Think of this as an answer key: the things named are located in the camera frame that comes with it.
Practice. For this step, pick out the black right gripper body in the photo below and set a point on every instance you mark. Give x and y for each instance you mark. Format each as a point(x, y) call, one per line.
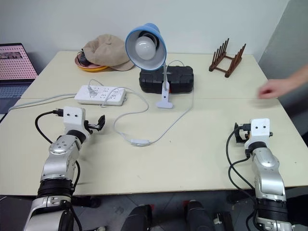
point(245, 134)

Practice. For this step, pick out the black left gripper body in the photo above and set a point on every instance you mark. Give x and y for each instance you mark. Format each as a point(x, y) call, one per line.
point(92, 126)

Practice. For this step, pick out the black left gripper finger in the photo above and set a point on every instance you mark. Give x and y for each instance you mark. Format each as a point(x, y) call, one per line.
point(102, 119)
point(101, 127)

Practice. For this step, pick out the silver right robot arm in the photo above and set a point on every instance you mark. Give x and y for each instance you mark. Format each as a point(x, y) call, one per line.
point(267, 168)

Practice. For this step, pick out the person's bare forearm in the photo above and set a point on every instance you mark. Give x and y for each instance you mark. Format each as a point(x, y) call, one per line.
point(299, 77)

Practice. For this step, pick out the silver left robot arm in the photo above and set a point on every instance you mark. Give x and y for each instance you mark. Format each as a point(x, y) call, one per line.
point(60, 154)

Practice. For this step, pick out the blue clip desk lamp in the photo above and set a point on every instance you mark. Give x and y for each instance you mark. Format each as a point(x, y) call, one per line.
point(154, 60)

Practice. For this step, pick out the person's bare hand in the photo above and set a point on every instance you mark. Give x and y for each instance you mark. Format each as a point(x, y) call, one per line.
point(273, 89)

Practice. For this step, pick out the white power strip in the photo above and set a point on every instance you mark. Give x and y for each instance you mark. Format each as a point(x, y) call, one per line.
point(101, 95)

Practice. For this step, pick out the yellow and pink plate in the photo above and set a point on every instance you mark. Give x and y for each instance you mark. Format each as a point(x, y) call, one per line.
point(92, 68)

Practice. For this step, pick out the black object on plate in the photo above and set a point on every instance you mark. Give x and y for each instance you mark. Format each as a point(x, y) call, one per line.
point(83, 60)

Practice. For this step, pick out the beige cloth cap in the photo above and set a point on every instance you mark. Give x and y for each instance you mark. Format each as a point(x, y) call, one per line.
point(108, 51)

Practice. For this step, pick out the brown wooden dish rack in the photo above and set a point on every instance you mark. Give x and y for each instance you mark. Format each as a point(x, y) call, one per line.
point(227, 63)

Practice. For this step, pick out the black plastic case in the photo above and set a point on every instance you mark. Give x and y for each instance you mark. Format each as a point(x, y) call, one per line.
point(178, 79)

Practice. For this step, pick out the white light bulb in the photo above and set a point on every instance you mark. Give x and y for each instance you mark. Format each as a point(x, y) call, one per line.
point(145, 48)

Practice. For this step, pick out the dark rounded shape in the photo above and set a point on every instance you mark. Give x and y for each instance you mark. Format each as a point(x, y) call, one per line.
point(138, 217)
point(198, 215)

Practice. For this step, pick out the laptop with pink screen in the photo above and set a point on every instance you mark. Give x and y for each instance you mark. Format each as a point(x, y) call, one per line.
point(14, 72)

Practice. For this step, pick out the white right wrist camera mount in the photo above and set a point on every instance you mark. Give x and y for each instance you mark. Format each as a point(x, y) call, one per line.
point(260, 131)

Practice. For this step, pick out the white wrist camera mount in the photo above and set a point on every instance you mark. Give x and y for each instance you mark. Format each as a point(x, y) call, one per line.
point(73, 116)
point(260, 131)

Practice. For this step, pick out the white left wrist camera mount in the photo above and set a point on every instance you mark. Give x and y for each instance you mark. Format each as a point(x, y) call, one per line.
point(73, 116)

